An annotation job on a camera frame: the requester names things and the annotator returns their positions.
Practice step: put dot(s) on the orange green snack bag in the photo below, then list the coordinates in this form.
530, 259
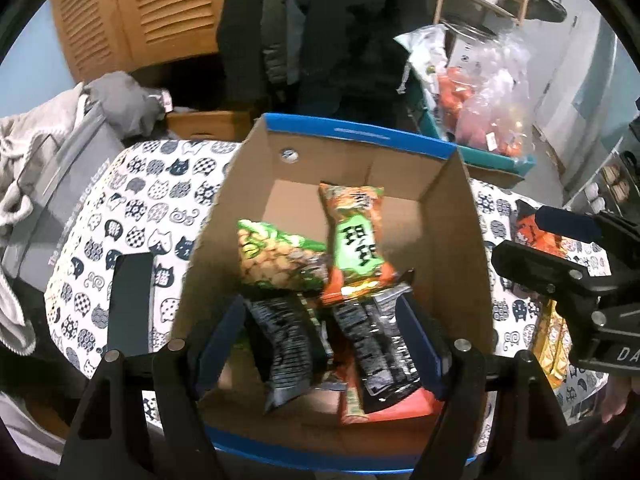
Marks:
358, 266

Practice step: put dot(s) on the person's right hand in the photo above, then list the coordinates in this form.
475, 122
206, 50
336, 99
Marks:
616, 394

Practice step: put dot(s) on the teal cardboard tray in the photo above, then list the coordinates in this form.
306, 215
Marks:
425, 123

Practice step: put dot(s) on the orange octopus snack bag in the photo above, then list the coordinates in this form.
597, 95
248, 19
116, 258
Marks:
528, 233

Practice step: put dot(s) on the grey hoodie pile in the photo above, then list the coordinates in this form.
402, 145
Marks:
51, 156

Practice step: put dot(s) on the clear bag of red fruit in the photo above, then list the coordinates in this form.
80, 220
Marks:
483, 99

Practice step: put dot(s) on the brown cardboard flap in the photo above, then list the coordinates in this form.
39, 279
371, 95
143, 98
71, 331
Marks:
499, 178

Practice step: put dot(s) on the black snack packet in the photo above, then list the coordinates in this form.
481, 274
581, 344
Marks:
288, 346
381, 354

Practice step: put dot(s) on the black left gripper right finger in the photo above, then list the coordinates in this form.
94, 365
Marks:
528, 438

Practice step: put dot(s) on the wooden louvered door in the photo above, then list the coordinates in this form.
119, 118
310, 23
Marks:
102, 36

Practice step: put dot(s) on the long yellow chips pack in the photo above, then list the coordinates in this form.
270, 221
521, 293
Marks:
552, 345

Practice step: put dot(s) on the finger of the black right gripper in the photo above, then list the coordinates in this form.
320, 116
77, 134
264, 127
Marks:
551, 276
568, 224

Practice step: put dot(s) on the cat pattern tablecloth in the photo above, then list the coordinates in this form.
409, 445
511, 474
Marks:
181, 202

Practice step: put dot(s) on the white printed plastic bag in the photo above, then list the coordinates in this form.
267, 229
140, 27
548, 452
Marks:
426, 60

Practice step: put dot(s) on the dark hanging jacket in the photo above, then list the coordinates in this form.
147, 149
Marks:
322, 58

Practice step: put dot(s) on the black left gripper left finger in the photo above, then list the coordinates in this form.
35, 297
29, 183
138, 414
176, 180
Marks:
109, 438

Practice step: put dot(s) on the red yellow fries snack bag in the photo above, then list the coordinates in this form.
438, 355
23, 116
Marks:
356, 406

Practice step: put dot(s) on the green rice cracker bag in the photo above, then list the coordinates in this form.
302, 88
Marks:
275, 259

